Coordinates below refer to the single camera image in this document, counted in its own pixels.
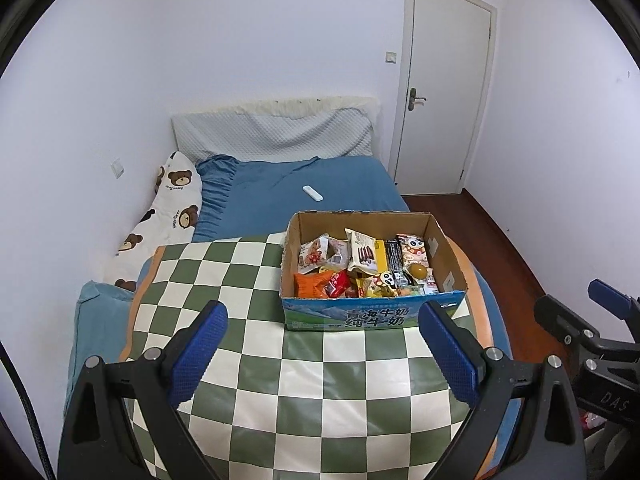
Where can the white cookie packet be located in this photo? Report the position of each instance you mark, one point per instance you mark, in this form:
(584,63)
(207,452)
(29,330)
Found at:
(361,255)

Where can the bear print pillow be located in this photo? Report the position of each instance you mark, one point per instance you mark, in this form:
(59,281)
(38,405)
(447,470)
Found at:
(170,210)

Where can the white door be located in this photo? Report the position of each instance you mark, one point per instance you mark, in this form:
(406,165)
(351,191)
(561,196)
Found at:
(440,85)

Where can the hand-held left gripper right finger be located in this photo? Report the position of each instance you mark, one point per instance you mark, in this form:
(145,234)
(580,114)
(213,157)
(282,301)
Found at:
(447,350)

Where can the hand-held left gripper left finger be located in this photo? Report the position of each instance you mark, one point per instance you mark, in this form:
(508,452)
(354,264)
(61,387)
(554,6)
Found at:
(197,350)

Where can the white light switch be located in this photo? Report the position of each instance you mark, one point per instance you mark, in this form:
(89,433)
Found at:
(391,56)

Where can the small grey-white snack packet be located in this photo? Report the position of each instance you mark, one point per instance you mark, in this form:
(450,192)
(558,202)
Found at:
(338,255)

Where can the green checkered blanket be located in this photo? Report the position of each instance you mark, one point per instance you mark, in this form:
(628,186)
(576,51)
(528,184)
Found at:
(325,385)

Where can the small white snack packet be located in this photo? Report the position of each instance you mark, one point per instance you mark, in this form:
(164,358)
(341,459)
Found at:
(430,287)

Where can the black snack packet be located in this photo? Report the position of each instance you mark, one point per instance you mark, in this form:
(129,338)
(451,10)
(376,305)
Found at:
(393,256)

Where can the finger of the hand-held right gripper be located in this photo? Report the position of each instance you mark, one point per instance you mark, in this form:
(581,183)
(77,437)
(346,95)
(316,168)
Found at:
(565,320)
(615,300)

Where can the white red-print snack packet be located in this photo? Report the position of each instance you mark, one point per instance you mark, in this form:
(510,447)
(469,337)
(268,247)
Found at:
(312,255)

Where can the blue folded quilt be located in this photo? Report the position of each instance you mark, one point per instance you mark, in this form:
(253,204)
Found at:
(97,315)

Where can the round brown snack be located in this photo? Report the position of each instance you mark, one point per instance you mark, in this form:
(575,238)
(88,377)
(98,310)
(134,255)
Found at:
(418,271)

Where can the white wall socket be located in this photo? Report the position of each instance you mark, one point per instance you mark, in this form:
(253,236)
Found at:
(118,167)

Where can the colourful candy packet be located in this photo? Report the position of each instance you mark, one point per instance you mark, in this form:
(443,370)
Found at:
(409,290)

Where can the white remote control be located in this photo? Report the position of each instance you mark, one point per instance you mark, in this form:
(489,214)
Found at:
(312,193)

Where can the cardboard box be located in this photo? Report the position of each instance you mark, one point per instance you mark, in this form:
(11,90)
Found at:
(350,317)

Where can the red snack packet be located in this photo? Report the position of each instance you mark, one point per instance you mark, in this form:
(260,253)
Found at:
(337,284)

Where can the blue bed sheet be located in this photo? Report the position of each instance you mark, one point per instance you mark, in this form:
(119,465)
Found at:
(260,195)

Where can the yellow panda snack packet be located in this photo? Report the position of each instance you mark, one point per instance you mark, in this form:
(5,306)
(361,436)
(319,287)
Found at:
(382,284)

